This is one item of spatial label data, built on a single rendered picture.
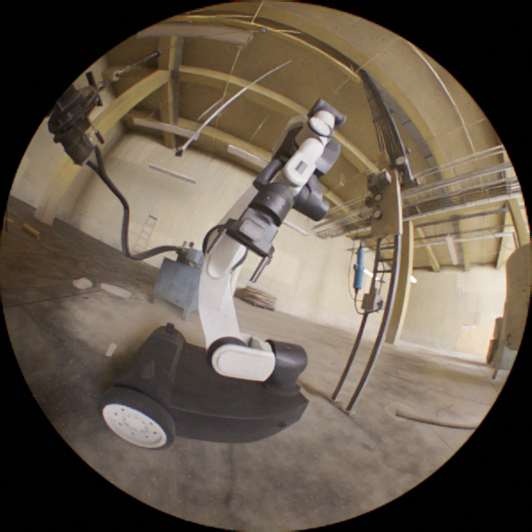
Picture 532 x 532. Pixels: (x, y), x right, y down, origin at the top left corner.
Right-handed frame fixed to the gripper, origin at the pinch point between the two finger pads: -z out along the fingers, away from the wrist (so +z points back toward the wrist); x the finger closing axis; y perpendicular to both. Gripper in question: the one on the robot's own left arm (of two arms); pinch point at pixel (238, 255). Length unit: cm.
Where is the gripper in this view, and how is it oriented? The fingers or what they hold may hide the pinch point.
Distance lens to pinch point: 35.3
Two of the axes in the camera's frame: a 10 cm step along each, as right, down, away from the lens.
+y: 3.5, -0.5, -9.4
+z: 4.9, -8.4, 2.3
